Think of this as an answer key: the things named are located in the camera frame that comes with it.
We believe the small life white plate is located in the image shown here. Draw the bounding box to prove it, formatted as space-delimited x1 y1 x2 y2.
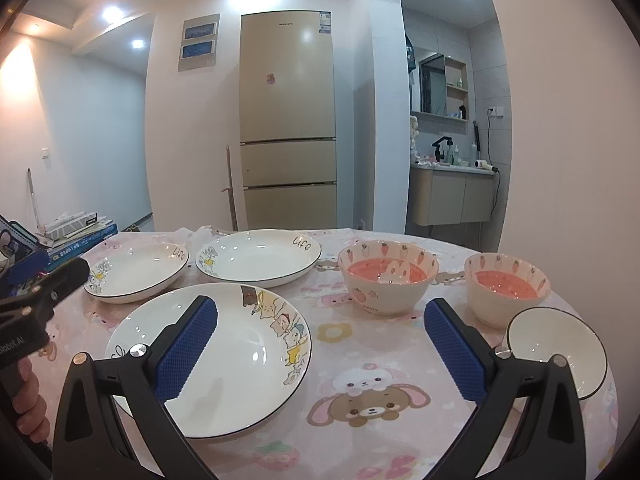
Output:
84 243 189 304

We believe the white bowl black rim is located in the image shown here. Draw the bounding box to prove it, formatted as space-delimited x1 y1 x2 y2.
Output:
503 307 608 401

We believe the pink carrot pattern bowl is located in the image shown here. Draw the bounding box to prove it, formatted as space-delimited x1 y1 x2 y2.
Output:
464 252 551 328

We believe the cartoon characters white plate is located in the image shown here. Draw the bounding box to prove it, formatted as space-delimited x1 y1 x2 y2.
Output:
104 283 311 439

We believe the carrot bowl with rabbit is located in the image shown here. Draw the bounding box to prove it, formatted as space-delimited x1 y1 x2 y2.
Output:
337 240 439 316

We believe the large life white plate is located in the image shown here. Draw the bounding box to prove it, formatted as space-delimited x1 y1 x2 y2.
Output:
195 229 322 288

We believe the person's left hand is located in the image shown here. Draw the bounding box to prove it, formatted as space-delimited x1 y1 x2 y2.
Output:
12 358 50 443

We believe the blue patterned pouch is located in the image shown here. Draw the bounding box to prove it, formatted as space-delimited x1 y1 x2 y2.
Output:
1 217 49 299

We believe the stack of books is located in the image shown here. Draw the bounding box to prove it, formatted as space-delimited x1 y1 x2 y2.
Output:
37 211 118 271

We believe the pink cartoon tablecloth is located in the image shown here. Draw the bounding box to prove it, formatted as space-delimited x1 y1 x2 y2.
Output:
30 226 617 479

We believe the bathroom vanity cabinet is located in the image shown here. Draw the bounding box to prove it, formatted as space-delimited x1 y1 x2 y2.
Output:
408 165 498 228

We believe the white hair dryer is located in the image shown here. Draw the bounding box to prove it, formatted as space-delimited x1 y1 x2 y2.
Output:
474 159 499 174

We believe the black faucet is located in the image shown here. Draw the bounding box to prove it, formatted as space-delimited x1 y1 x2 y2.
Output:
432 136 454 162

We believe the beige three-door refrigerator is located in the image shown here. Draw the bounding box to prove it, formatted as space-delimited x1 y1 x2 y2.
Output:
240 11 337 230

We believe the bathroom mirror cabinet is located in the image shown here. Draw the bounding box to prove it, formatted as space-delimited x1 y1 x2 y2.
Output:
416 52 470 122

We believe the white stick against wall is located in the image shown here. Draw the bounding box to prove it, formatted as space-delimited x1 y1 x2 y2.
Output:
27 167 43 233

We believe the wooden broom handle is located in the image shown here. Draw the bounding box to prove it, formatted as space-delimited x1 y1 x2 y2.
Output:
223 144 239 231

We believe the wall electrical panel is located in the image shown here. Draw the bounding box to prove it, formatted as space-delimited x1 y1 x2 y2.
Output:
178 14 220 72

